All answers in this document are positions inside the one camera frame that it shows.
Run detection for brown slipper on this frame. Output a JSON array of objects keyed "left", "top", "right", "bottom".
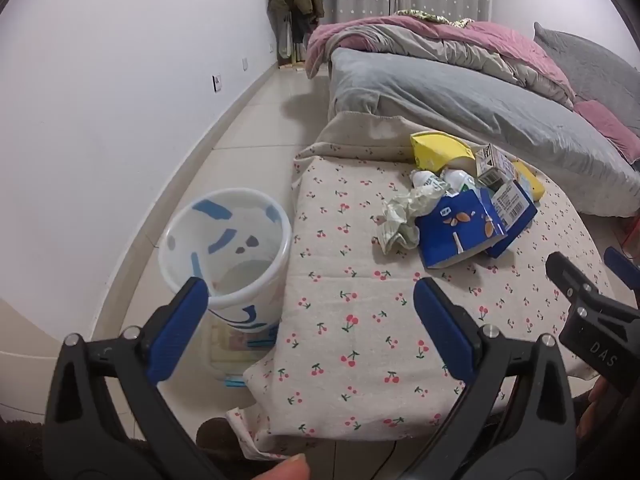
[{"left": 196, "top": 416, "right": 236, "bottom": 461}]

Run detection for small white carton box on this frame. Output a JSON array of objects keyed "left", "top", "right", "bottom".
[{"left": 474, "top": 143, "right": 516, "bottom": 190}]

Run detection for white hanging bag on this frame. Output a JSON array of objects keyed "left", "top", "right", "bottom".
[{"left": 275, "top": 12, "right": 293, "bottom": 61}]

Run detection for white bottle green label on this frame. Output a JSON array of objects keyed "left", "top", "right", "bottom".
[
  {"left": 410, "top": 170, "right": 448, "bottom": 196},
  {"left": 442, "top": 169, "right": 478, "bottom": 196}
]

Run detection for cherry print tablecloth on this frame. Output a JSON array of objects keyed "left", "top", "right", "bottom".
[{"left": 225, "top": 110, "right": 621, "bottom": 462}]

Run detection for hanging coats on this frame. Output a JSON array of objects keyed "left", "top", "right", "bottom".
[{"left": 265, "top": 0, "right": 341, "bottom": 43}]

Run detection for person's right hand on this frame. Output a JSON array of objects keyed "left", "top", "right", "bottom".
[{"left": 575, "top": 375, "right": 613, "bottom": 443}]

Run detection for pink pillow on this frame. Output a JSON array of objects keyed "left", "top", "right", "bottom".
[{"left": 572, "top": 100, "right": 640, "bottom": 163}]

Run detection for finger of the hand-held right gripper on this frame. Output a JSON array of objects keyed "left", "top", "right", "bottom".
[
  {"left": 603, "top": 247, "right": 640, "bottom": 287},
  {"left": 545, "top": 252, "right": 640, "bottom": 396}
]

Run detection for large yellow packet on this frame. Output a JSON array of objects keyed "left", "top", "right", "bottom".
[{"left": 410, "top": 131, "right": 478, "bottom": 173}]

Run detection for blue carton almond print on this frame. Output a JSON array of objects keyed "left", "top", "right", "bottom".
[{"left": 415, "top": 187, "right": 508, "bottom": 270}]

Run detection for white bin with blue pattern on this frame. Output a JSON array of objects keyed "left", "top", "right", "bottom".
[{"left": 158, "top": 187, "right": 293, "bottom": 388}]

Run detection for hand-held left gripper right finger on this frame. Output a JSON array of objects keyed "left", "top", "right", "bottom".
[{"left": 400, "top": 276, "right": 583, "bottom": 480}]

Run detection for pink quilt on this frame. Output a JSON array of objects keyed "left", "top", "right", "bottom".
[{"left": 305, "top": 10, "right": 576, "bottom": 108}]

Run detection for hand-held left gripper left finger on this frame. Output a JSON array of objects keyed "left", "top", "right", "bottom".
[{"left": 42, "top": 276, "right": 226, "bottom": 480}]

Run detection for black cable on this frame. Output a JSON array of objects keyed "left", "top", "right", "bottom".
[{"left": 370, "top": 440, "right": 397, "bottom": 480}]

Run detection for floral cloth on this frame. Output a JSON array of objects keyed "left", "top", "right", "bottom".
[{"left": 397, "top": 10, "right": 473, "bottom": 28}]

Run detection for grey pillow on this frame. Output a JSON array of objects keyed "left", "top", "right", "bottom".
[{"left": 532, "top": 22, "right": 640, "bottom": 141}]

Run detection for small yellow box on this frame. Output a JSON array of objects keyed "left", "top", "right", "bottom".
[{"left": 510, "top": 159, "right": 547, "bottom": 202}]

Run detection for blue box white label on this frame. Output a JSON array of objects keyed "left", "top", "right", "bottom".
[{"left": 480, "top": 180, "right": 538, "bottom": 259}]

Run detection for dark rug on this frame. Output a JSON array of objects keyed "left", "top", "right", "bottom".
[{"left": 0, "top": 407, "right": 51, "bottom": 480}]

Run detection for person's left hand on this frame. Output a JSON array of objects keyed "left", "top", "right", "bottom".
[{"left": 254, "top": 452, "right": 311, "bottom": 480}]

